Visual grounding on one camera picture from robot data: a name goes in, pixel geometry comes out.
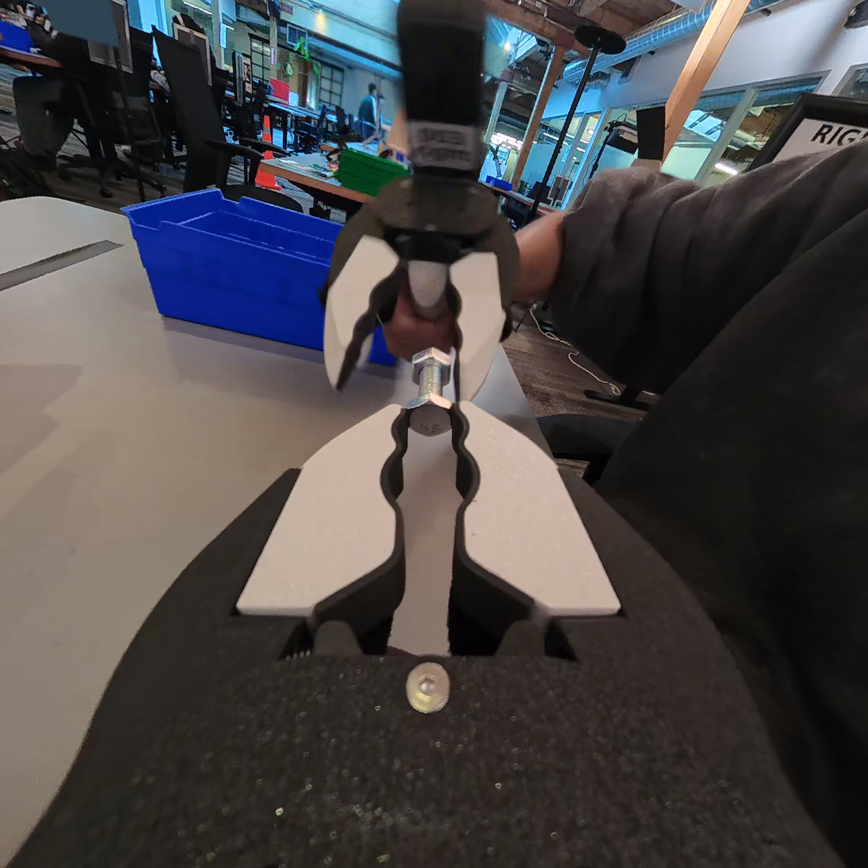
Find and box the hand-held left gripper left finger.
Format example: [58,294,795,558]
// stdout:
[236,402,432,641]

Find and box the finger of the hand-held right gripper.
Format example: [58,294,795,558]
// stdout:
[323,242,408,394]
[445,249,509,405]

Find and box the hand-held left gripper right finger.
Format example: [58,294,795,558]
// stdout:
[437,402,623,641]

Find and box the silver hex nut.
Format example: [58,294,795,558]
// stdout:
[409,346,458,383]

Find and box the silver bolt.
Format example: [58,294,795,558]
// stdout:
[405,372,459,438]

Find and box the blue plastic bin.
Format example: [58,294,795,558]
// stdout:
[123,188,401,367]

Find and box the person's right forearm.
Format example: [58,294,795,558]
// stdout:
[543,143,868,397]

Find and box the grey desk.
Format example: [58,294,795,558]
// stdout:
[0,197,550,868]

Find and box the person's right hand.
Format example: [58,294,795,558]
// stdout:
[384,211,565,358]

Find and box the green crate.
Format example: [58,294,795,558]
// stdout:
[337,147,409,195]

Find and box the wooden table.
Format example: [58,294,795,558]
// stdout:
[258,156,408,218]

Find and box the black pole stand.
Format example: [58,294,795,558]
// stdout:
[533,25,629,218]

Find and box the person's dark clothing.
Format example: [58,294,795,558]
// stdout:
[584,204,868,868]

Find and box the black office chair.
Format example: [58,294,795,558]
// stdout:
[152,28,306,212]
[48,30,166,204]

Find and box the wooden beam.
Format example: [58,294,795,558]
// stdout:
[660,0,751,158]

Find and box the black white marker board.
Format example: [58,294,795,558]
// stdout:
[749,93,868,172]

